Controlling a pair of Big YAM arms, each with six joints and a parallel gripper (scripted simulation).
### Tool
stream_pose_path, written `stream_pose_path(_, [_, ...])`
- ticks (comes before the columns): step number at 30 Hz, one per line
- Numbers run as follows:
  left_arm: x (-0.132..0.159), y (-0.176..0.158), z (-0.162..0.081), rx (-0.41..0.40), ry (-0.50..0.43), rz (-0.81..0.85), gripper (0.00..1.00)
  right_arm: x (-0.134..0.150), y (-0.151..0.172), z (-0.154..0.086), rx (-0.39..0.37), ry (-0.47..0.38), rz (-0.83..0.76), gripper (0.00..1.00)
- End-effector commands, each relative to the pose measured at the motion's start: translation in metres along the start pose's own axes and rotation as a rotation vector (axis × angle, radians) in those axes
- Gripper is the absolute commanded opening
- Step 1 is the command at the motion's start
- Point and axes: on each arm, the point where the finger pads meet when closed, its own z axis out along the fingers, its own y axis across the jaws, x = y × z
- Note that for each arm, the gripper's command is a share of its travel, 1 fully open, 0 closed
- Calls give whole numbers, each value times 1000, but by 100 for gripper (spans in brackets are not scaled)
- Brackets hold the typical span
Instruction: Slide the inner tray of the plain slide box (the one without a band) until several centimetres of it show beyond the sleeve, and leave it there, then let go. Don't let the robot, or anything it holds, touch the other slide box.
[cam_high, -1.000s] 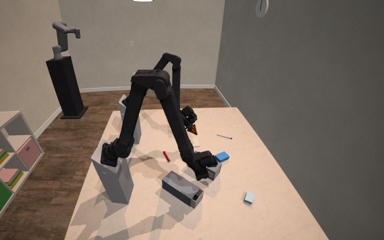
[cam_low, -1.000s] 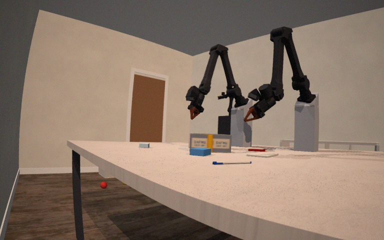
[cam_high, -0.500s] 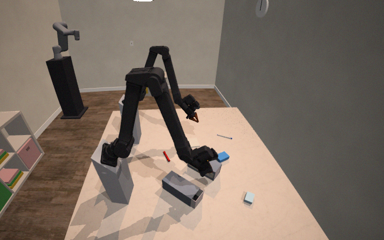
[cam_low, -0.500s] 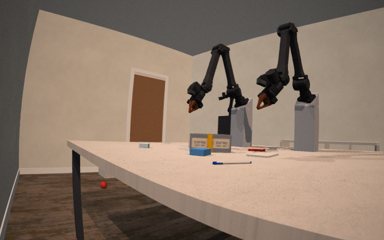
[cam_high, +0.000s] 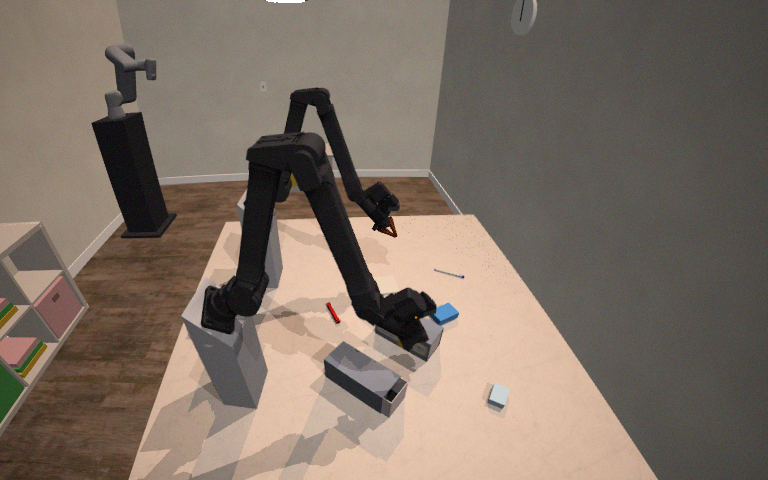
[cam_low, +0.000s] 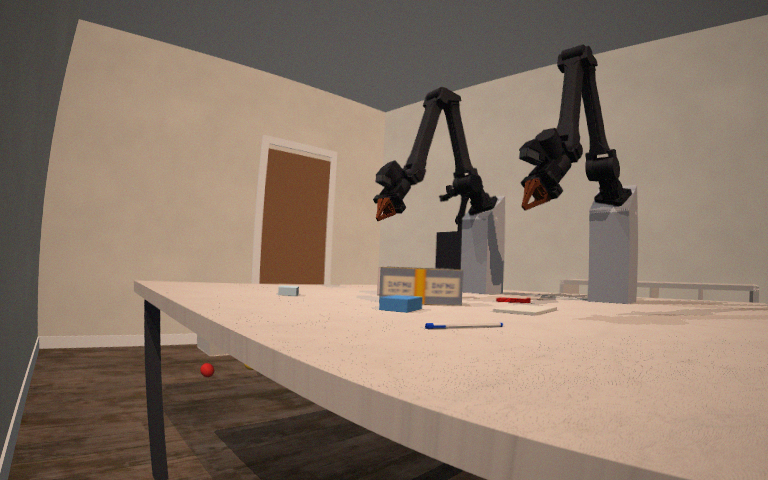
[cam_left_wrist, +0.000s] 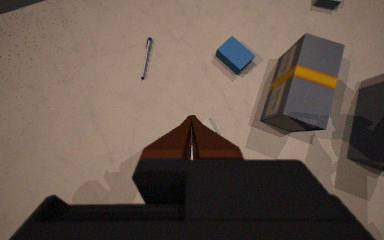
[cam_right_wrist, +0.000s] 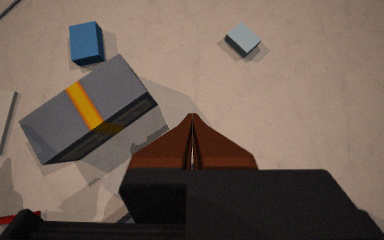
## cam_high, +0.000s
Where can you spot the blue box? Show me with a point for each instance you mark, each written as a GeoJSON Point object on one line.
{"type": "Point", "coordinates": [444, 314]}

